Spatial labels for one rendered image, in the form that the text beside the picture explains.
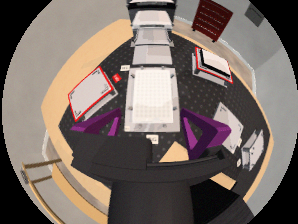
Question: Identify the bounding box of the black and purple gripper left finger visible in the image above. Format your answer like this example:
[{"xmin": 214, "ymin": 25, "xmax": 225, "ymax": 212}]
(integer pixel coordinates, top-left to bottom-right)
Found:
[{"xmin": 70, "ymin": 108, "xmax": 122, "ymax": 136}]

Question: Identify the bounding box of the grey rectangular frame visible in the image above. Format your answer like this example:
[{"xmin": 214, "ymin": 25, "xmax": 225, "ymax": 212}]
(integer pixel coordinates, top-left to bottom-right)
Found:
[{"xmin": 212, "ymin": 102, "xmax": 243, "ymax": 154}]

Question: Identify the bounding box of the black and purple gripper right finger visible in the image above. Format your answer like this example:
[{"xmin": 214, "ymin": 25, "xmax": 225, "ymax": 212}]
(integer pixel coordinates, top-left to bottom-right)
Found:
[{"xmin": 180, "ymin": 108, "xmax": 232, "ymax": 160}]

